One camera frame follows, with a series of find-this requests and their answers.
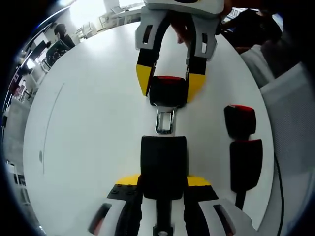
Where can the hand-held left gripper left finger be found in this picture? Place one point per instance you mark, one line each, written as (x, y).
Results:
(103, 216)

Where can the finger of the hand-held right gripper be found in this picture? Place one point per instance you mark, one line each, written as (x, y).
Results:
(198, 81)

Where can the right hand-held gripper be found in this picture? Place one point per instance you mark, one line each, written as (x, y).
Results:
(160, 6)

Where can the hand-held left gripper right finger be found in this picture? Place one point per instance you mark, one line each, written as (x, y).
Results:
(209, 214)

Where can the metal seat belt tongue piece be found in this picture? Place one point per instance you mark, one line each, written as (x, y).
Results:
(167, 93)

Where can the black seat belt buckle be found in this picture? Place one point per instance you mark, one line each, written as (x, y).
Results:
(163, 164)
(246, 164)
(240, 125)

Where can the white office desk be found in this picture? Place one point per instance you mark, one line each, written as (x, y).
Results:
(128, 14)

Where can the white office chair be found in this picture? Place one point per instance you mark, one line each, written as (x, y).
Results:
(86, 30)

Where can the person's body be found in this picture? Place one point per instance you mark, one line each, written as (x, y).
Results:
(256, 27)

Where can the dark office chair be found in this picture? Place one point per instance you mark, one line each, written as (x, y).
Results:
(55, 52)

